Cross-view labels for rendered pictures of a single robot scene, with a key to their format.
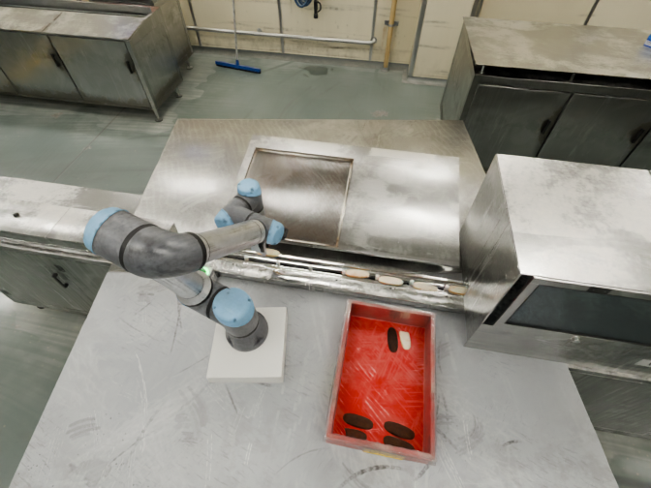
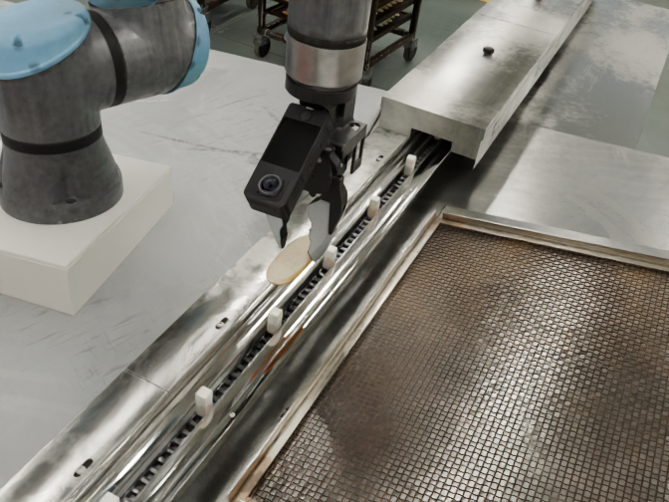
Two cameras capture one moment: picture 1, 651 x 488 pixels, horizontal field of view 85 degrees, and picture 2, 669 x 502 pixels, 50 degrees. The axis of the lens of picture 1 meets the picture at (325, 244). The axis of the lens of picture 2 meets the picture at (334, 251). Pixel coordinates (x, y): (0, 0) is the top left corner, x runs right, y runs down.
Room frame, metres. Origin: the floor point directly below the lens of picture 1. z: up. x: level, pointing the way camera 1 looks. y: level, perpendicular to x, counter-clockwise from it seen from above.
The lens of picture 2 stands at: (1.05, -0.36, 1.43)
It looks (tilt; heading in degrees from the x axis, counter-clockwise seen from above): 38 degrees down; 102
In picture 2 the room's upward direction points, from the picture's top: 8 degrees clockwise
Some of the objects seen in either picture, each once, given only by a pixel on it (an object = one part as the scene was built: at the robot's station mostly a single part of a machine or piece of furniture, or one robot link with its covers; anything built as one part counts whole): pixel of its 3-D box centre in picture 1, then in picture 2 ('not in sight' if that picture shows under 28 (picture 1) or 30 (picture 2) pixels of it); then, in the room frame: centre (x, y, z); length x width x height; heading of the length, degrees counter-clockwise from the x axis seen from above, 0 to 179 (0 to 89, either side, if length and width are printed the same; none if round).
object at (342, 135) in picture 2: not in sight; (320, 127); (0.88, 0.26, 1.08); 0.09 x 0.08 x 0.12; 81
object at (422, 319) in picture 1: (384, 373); not in sight; (0.40, -0.20, 0.87); 0.49 x 0.34 x 0.10; 170
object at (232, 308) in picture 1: (234, 310); (48, 67); (0.54, 0.29, 1.05); 0.13 x 0.12 x 0.14; 62
